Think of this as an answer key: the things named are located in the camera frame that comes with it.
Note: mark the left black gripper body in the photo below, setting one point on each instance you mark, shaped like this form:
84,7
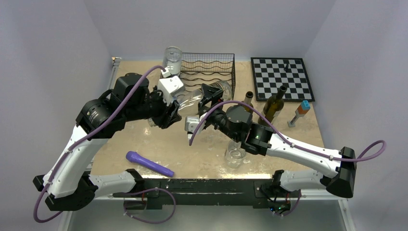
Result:
158,109

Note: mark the olive green wine bottle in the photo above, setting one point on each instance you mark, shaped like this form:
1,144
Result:
248,101

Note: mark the black white chessboard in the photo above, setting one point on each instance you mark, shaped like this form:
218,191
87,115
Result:
269,75

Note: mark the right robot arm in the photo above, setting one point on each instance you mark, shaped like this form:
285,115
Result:
329,169

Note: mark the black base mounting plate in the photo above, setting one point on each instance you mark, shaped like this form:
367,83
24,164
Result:
257,193

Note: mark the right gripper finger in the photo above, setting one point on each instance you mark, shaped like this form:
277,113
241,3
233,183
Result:
211,93
203,109

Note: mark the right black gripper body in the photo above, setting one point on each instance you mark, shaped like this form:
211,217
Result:
218,119

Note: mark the dark green wine bottle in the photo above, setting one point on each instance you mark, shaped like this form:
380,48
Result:
274,105

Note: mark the purple flashlight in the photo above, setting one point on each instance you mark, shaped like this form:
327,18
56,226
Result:
134,157

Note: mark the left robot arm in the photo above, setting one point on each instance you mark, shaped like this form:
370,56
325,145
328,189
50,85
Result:
69,185

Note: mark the clear bottle white cap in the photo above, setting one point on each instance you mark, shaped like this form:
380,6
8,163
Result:
234,154
172,60

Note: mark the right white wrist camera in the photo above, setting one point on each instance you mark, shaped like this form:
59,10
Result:
191,123

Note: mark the black wire wine rack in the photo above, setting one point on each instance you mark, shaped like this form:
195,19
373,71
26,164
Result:
206,68

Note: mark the clear glass bottle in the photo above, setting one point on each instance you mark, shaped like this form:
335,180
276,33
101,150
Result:
188,101

